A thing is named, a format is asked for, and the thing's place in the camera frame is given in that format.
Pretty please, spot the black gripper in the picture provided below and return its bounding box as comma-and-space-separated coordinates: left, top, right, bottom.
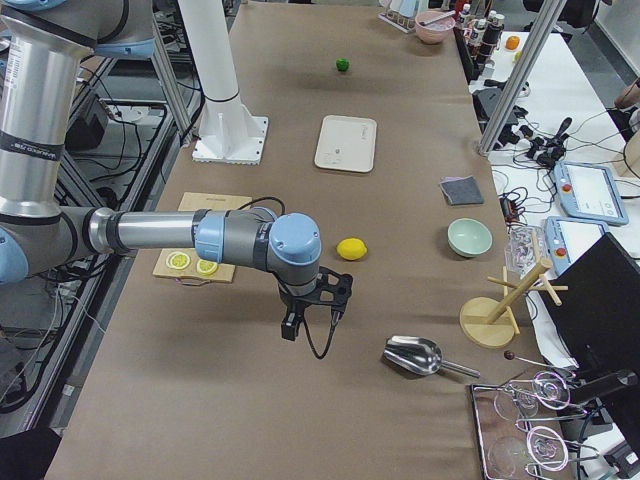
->
278, 266, 353, 341

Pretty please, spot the yellow whole lemon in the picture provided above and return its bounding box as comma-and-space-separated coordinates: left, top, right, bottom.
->
336, 237, 368, 261

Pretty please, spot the green lime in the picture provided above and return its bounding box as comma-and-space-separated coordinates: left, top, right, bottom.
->
335, 58, 350, 72

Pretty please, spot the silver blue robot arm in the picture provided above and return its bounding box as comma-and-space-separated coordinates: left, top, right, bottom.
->
1, 1, 353, 340

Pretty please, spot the beige plastic tray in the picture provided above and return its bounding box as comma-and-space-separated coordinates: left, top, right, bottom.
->
314, 115, 377, 173

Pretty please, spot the glass tray with rack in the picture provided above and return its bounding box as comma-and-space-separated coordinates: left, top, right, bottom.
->
470, 370, 600, 479

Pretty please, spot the lemon slice left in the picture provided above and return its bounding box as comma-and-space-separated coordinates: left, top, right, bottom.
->
165, 251, 191, 271

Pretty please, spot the metal scoop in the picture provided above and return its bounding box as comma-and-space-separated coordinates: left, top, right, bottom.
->
383, 335, 481, 379

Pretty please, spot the wooden cutting board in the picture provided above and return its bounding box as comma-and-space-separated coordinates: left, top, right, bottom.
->
152, 192, 251, 285

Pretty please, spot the wooden mug tree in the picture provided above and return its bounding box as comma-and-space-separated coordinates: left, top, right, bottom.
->
459, 227, 568, 349

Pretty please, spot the mint green bowl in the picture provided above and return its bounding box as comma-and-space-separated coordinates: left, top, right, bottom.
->
447, 218, 493, 258

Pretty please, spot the grey folded cloth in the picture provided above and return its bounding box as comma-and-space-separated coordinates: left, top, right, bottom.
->
439, 176, 484, 206

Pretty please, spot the blue teach pendant lower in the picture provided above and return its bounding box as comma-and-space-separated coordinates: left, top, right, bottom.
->
545, 216, 609, 275

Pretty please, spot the blue teach pendant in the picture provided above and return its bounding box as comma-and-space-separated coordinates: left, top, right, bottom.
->
545, 216, 609, 275
553, 161, 629, 226

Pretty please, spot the black monitor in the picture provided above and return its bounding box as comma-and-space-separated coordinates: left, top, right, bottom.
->
547, 233, 639, 373

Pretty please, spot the blue teach pendant upper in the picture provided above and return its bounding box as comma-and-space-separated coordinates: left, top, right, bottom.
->
553, 161, 629, 226

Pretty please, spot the pink bowl with ice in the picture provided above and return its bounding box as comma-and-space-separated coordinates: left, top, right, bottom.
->
415, 10, 456, 45

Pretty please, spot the orange fruit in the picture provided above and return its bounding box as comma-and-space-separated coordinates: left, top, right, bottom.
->
505, 35, 520, 51

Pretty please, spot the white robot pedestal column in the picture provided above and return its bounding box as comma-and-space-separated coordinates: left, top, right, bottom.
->
179, 0, 269, 165

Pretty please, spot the aluminium frame post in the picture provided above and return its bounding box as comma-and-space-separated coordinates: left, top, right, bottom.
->
478, 0, 567, 157

